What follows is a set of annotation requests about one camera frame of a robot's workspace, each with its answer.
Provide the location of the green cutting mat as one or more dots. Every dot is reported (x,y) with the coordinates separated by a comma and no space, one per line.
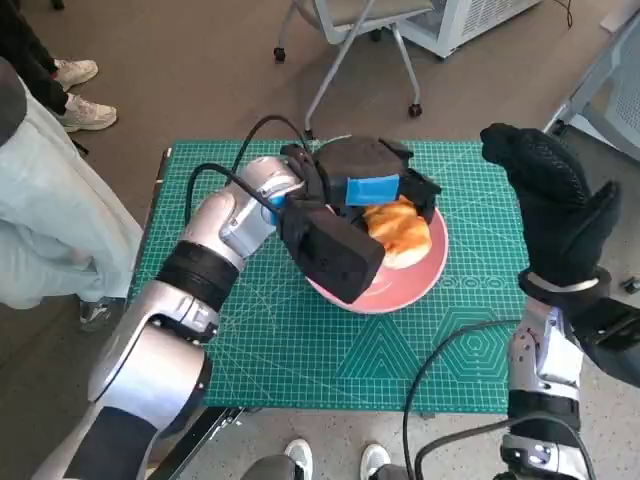
(300,360)

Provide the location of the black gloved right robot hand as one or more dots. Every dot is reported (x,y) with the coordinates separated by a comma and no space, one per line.
(560,215)

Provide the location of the pink bowl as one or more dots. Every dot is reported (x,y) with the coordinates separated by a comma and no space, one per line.
(415,280)

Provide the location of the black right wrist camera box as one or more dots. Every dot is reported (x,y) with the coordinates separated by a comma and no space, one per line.
(615,345)

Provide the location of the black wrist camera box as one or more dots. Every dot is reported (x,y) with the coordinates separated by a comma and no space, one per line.
(330,250)
(615,345)

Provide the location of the grey office chair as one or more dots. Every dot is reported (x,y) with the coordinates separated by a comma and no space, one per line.
(355,12)

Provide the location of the grey mesh chair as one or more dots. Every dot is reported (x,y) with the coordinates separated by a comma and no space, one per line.
(615,85)

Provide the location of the white shoe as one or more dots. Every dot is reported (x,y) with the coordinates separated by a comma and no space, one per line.
(299,455)
(374,457)

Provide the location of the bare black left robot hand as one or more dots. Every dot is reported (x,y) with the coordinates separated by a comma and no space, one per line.
(360,160)

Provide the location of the black metal table rail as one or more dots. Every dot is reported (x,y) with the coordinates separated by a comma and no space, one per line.
(200,435)

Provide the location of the white perforated cabinet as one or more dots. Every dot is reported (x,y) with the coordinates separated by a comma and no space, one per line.
(495,17)

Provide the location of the person in black trousers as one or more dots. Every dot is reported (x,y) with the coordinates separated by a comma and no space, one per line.
(25,40)

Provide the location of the person in light clothing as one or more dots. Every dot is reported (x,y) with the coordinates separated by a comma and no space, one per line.
(50,225)

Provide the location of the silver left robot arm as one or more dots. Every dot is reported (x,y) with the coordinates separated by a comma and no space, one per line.
(150,360)

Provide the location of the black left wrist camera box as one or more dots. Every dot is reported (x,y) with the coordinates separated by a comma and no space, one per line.
(330,250)

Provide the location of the long toy bread loaf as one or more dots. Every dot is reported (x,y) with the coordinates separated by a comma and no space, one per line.
(400,230)

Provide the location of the black chair caster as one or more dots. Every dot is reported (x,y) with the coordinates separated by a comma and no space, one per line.
(631,285)

